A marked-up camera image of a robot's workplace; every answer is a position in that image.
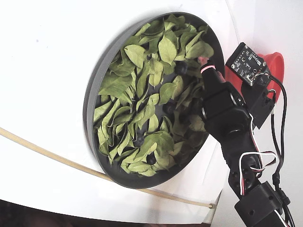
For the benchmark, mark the green dried leaf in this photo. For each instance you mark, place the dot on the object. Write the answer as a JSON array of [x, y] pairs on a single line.
[[175, 19], [164, 160], [101, 111], [142, 29], [165, 93], [177, 147], [135, 54], [148, 172], [197, 49], [168, 48], [161, 142], [116, 85], [155, 72], [153, 123], [197, 123], [178, 84]]

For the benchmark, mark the red plastic bowl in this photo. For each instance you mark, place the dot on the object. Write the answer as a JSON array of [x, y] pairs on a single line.
[[275, 66]]

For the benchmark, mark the camera circuit board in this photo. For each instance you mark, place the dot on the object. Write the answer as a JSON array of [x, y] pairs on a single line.
[[246, 61]]

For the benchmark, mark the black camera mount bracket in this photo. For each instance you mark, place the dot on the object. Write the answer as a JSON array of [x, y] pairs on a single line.
[[260, 106]]

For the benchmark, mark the gripper finger with pink foam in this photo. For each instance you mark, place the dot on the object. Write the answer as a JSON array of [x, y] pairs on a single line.
[[211, 76], [221, 77]]

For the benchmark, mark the dark blueberry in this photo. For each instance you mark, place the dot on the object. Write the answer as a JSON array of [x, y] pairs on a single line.
[[138, 141], [151, 159], [169, 108], [181, 68]]

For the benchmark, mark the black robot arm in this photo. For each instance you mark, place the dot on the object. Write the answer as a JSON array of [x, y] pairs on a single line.
[[227, 132]]

